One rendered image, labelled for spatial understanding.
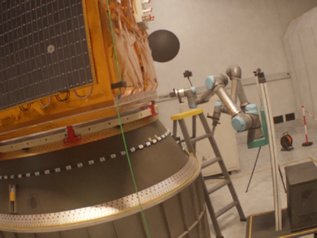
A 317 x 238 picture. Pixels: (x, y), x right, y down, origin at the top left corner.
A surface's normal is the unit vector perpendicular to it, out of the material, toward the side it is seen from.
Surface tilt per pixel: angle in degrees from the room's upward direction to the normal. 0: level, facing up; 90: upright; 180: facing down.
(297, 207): 90
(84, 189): 62
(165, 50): 90
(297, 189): 90
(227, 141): 90
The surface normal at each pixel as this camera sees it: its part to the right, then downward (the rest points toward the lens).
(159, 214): 0.69, -0.07
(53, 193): 0.02, -0.39
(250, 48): -0.07, 0.11
